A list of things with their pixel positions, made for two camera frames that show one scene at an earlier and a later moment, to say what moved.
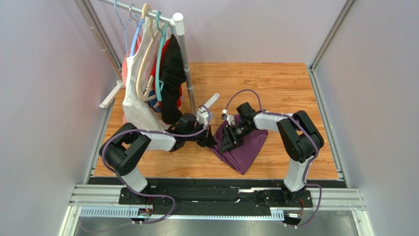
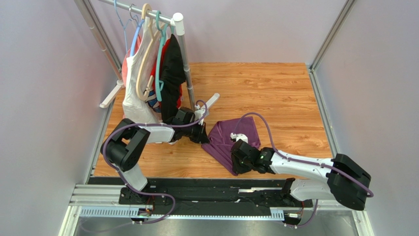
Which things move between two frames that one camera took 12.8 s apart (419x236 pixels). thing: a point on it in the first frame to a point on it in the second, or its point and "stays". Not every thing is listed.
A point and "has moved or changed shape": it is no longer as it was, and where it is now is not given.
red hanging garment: x=134 y=48 stays
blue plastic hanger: x=134 y=37 stays
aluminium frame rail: x=108 y=199 stays
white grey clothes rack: x=177 y=19 stays
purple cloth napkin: x=242 y=157 has moved or changed shape
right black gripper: x=228 y=138 to x=238 y=157
